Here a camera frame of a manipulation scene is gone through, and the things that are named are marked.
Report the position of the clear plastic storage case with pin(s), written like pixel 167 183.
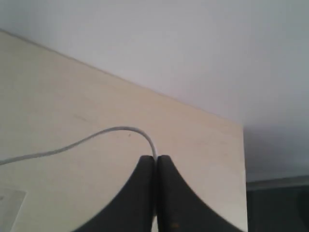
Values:
pixel 11 201

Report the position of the white wired earphones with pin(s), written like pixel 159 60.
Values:
pixel 68 147

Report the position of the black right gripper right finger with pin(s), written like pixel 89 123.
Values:
pixel 179 209

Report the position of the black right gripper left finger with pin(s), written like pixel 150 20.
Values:
pixel 132 209

